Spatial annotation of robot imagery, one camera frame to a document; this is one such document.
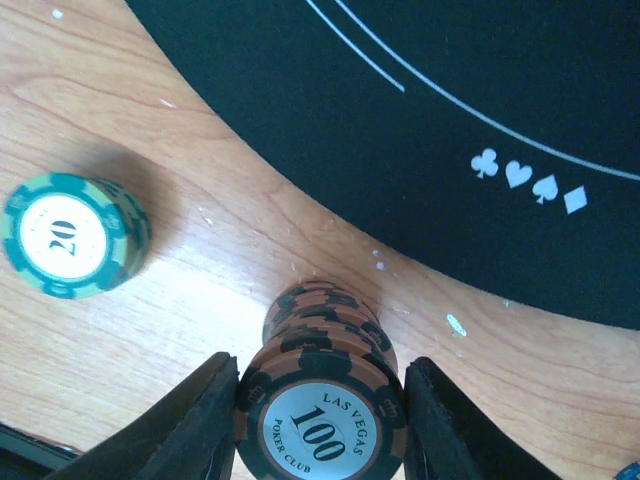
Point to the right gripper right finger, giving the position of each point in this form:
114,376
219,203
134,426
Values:
451,438

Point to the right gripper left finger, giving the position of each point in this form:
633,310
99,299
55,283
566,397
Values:
188,434

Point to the brown poker chip stack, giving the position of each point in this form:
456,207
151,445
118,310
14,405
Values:
322,398

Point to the green poker chip stack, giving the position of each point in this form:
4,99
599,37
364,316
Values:
73,237

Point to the round black poker mat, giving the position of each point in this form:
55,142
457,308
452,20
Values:
494,141

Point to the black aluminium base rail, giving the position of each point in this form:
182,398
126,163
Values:
27,457

